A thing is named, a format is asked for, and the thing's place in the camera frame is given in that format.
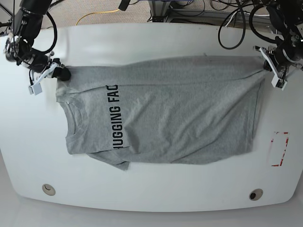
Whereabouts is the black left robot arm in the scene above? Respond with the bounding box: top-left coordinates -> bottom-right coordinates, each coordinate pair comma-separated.
262,0 -> 303,70

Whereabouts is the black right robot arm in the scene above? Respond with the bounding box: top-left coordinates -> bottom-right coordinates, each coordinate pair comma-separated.
4,0 -> 71,81

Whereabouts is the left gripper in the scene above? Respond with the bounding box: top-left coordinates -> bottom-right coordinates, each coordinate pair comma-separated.
263,35 -> 303,71

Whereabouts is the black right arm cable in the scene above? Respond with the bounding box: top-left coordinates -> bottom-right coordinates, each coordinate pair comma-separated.
30,11 -> 58,55

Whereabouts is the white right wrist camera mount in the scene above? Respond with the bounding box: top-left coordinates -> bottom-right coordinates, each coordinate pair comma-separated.
28,58 -> 65,95

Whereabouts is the red tape rectangle marking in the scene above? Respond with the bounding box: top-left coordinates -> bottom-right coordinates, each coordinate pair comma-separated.
268,131 -> 290,167

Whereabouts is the grey T-shirt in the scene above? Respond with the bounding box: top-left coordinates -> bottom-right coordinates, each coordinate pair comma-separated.
56,56 -> 266,170

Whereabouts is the aluminium frame stand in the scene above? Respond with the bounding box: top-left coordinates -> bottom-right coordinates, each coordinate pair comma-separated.
148,0 -> 171,23

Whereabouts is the right table cable grommet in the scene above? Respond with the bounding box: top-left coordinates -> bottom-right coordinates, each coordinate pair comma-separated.
249,189 -> 263,201

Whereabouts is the left table cable grommet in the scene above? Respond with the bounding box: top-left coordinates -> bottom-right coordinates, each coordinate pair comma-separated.
42,184 -> 56,196

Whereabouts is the table cable grommet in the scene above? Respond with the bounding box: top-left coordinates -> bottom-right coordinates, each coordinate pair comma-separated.
249,189 -> 263,201
42,184 -> 56,196

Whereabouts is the yellow cable on floor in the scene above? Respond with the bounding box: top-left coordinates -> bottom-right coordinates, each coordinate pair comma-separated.
75,9 -> 120,26

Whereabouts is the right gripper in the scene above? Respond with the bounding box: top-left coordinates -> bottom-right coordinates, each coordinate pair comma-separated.
4,39 -> 71,81

